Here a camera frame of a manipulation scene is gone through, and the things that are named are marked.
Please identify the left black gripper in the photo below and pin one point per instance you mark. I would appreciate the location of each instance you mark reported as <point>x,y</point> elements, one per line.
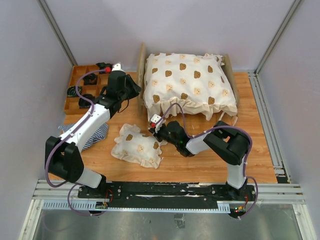
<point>136,89</point>

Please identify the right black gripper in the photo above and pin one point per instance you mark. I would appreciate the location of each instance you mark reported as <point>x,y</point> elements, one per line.
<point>156,135</point>

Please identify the large bear print cushion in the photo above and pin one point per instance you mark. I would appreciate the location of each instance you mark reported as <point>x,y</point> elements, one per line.
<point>193,84</point>

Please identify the wooden pet bed frame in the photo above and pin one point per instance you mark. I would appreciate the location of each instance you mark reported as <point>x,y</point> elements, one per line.
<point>141,69</point>

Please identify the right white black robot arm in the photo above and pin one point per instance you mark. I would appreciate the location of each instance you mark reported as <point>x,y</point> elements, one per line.
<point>230,143</point>

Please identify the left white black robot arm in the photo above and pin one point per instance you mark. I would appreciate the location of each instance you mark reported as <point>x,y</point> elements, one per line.
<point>63,154</point>

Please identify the small bear print pillow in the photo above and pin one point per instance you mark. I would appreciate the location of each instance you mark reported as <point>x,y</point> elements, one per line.
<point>135,147</point>

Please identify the black rolled sock top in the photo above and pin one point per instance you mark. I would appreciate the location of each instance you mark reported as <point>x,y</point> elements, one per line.
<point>102,65</point>

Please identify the black rolled sock middle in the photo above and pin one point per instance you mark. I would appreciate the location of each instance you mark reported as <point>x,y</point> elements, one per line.
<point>90,79</point>

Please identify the blue striped cloth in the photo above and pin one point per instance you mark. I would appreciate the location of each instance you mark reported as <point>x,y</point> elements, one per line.
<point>99,135</point>

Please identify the black rolled sock bottom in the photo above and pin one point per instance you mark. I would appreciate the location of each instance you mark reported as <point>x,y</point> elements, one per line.
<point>84,104</point>

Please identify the black green rolled sock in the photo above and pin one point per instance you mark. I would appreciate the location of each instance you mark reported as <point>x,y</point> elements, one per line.
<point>72,93</point>

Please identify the wooden compartment tray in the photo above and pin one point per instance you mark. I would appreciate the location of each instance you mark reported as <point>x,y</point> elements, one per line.
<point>71,106</point>

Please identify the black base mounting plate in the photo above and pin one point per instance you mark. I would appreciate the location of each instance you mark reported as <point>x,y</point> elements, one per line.
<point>163,195</point>

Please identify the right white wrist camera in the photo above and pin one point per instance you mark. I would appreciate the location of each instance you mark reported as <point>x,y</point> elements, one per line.
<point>156,122</point>

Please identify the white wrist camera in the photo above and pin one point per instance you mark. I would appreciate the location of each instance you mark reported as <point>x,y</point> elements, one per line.
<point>117,68</point>
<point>156,122</point>

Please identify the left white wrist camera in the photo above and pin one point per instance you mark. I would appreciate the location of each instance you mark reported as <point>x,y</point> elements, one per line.
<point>117,68</point>

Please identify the left aluminium corner post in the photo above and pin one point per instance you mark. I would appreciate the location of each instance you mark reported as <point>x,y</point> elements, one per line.
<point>57,31</point>

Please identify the aluminium corner post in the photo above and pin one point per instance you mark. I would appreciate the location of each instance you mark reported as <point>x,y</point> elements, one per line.
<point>57,31</point>
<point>293,9</point>

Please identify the aluminium rail frame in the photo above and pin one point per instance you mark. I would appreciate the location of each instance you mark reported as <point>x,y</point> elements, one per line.
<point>168,211</point>

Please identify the right aluminium corner post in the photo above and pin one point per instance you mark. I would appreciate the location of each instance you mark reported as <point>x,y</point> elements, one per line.
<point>293,9</point>

